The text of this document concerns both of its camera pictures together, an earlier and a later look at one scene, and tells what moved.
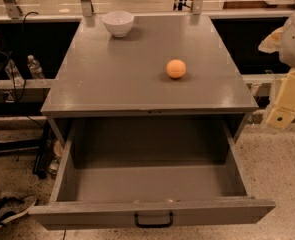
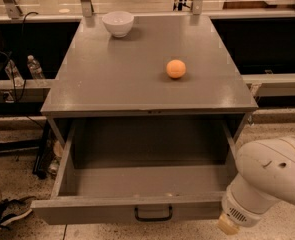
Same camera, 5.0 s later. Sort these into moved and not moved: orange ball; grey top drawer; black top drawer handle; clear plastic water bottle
Moved: black top drawer handle
Not moved: clear plastic water bottle; grey top drawer; orange ball
